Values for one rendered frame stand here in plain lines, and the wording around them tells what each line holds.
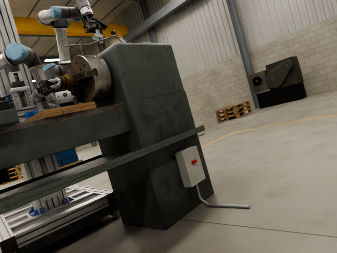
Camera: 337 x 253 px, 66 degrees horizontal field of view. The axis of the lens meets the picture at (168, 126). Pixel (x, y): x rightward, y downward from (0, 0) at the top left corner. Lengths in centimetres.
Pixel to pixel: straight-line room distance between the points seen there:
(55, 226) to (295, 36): 1042
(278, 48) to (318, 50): 141
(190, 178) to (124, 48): 98
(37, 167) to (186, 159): 119
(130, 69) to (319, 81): 976
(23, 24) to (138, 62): 1181
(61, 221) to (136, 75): 119
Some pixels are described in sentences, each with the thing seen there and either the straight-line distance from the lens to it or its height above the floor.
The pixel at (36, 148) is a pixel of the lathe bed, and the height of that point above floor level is 73.
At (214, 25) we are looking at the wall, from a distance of 1289.
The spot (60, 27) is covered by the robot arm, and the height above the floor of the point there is 163.
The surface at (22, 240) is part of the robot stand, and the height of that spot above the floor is 18.
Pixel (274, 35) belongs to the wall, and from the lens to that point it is 1156.
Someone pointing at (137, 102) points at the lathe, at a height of 84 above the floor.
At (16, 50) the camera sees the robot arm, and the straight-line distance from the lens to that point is 197.
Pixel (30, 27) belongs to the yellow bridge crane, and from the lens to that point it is 1350.
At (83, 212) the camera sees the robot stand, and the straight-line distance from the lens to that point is 218.
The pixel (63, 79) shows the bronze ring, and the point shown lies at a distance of 169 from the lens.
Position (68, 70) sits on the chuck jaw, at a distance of 179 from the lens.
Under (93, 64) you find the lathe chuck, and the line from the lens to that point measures 169.
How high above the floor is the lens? 70
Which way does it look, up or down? 2 degrees down
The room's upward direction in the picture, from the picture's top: 16 degrees counter-clockwise
